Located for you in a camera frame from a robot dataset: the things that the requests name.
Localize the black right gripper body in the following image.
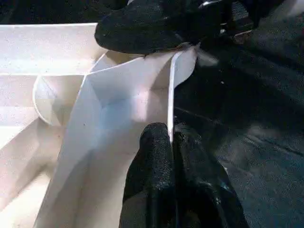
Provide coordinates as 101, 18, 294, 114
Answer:
204, 0, 285, 46

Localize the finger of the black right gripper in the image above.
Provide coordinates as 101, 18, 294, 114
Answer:
94, 0, 224, 54

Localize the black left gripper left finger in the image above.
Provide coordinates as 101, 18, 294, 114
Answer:
119, 123, 176, 228

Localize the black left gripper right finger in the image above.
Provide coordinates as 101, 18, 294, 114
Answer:
172, 123, 248, 228

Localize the white plastic table top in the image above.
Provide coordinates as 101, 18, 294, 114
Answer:
0, 23, 199, 228

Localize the black work mat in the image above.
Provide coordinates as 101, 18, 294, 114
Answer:
0, 0, 304, 228

